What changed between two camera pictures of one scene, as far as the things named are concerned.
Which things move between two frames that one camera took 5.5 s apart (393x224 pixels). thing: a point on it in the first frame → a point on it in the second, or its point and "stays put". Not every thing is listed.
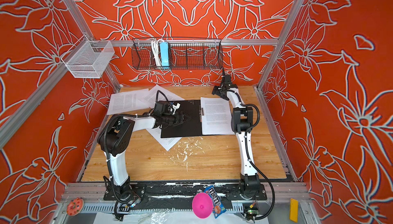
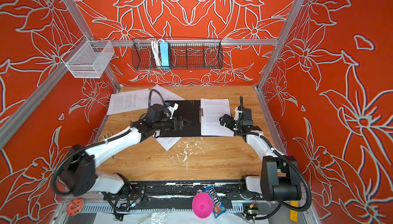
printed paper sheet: [217, 119] stays put
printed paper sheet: [167, 142] stays put
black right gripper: [218, 92] → [228, 124]
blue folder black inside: [191, 127] stays put
